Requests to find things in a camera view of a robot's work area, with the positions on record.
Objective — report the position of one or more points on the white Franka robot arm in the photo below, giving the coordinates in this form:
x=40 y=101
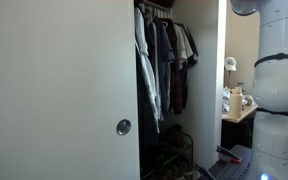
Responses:
x=279 y=100

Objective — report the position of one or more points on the white button shirt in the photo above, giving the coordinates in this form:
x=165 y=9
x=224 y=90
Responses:
x=145 y=73

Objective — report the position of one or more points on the cream hanging shirt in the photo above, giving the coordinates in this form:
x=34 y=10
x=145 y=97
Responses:
x=156 y=66

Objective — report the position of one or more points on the navy floral shirt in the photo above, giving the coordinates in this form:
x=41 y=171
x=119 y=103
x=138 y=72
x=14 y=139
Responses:
x=165 y=66

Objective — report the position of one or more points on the red plaid shirt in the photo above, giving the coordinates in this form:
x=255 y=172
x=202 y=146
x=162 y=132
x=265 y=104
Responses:
x=176 y=90

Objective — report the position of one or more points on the beige polo shirt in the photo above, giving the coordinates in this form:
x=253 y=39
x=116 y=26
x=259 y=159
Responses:
x=183 y=46

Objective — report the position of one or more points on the dark hanging shirt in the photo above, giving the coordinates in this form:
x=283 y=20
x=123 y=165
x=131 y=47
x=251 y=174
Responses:
x=192 y=56

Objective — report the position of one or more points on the round metal door pull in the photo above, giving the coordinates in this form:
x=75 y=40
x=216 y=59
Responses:
x=124 y=127

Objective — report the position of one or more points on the dark long garment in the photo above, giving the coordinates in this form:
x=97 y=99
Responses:
x=147 y=140

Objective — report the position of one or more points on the dark brown shoe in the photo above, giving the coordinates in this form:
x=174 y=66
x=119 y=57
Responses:
x=177 y=135

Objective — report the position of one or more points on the black metal shoe rack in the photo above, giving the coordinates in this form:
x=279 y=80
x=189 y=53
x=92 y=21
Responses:
x=184 y=153

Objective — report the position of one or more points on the metal closet rod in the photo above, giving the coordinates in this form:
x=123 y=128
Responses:
x=155 y=6

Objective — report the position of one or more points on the white sliding closet door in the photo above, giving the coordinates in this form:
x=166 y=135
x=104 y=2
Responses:
x=57 y=90

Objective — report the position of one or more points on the cream water bottle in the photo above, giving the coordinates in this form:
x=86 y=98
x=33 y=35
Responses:
x=236 y=103

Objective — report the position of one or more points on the wooden desk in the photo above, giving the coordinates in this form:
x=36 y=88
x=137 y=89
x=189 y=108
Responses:
x=239 y=116

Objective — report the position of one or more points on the black clamp with red tip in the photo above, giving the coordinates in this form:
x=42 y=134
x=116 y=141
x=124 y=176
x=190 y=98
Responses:
x=229 y=155

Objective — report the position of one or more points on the perforated grey base plate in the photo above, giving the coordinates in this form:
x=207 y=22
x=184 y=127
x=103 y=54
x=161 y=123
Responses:
x=230 y=168

